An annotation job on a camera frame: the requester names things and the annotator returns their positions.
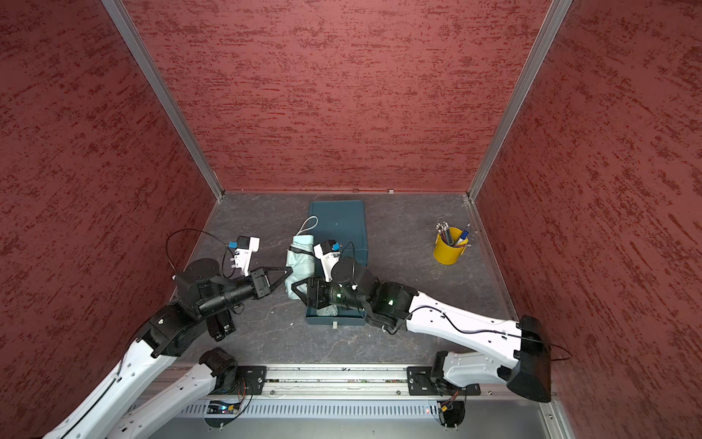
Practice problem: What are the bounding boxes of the pens in cup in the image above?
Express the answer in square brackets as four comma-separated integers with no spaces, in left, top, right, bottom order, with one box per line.
[436,221,469,248]

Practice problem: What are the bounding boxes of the aluminium corner post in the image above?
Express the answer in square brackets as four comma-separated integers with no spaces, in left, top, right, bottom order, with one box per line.
[467,0,572,204]
[102,0,225,202]

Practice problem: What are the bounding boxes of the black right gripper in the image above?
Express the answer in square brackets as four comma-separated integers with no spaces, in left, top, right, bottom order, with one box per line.
[292,271,371,308]

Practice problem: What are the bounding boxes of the green umbrella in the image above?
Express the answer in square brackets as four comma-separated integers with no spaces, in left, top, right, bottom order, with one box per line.
[285,215,319,300]
[316,305,339,316]

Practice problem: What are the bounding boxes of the yellow pen cup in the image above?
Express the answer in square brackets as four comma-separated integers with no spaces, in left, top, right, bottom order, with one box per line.
[433,235,470,265]

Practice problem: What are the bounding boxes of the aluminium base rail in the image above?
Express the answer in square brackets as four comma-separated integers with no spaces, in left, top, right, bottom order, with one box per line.
[109,361,561,399]

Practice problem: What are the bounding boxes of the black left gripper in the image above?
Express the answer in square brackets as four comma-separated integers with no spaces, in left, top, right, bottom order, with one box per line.
[198,266,293,318]

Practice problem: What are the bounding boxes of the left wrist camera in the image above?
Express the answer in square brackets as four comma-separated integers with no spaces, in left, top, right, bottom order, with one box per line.
[228,236,261,276]

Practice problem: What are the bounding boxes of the teal drawer cabinet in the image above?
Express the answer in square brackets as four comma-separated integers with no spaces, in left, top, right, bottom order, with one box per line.
[309,200,369,266]

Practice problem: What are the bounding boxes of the aluminium left corner post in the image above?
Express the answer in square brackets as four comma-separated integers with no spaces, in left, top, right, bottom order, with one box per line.
[102,0,225,202]

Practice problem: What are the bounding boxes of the aluminium right corner post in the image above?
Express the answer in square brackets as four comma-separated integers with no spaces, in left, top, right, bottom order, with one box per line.
[467,0,572,204]

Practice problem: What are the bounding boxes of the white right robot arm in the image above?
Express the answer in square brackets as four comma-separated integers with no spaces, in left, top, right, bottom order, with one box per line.
[290,257,556,404]

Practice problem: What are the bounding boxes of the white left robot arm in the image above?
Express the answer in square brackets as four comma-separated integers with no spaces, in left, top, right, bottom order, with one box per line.
[47,258,294,438]

